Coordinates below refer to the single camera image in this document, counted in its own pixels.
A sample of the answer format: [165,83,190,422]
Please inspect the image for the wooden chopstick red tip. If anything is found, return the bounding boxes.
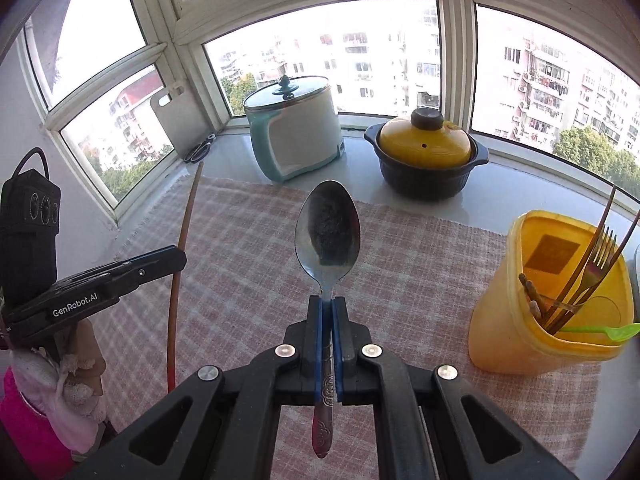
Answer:
[518,273,547,321]
[547,214,639,334]
[541,185,617,328]
[166,160,205,394]

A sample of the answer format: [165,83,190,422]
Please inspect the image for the green plastic spoon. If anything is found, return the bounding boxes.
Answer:
[561,323,640,342]

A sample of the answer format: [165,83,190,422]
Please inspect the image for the metal spoon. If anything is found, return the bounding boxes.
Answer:
[294,180,360,458]

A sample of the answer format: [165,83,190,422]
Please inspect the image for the pink checkered cloth mat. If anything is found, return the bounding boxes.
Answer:
[92,178,600,467]

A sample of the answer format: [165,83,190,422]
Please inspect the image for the metal fork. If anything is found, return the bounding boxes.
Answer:
[566,226,618,316]

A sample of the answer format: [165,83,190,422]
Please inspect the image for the black camera box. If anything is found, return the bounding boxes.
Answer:
[1,146,61,309]

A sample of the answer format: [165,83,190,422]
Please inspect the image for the white floral rice cooker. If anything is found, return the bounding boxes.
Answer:
[629,246,640,306]

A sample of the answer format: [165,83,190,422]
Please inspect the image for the black pot yellow lid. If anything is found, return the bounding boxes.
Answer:
[363,106,489,202]

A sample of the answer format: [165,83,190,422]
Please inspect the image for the black scissors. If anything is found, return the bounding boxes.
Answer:
[183,133,216,164]

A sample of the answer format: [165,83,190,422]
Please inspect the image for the left gloved hand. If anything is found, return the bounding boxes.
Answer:
[11,320,106,453]

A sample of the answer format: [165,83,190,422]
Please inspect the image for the white cutting board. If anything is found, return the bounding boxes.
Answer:
[150,79,214,157]

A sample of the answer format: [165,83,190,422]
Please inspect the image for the yellow plastic utensil container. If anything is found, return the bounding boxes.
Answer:
[469,210,634,375]

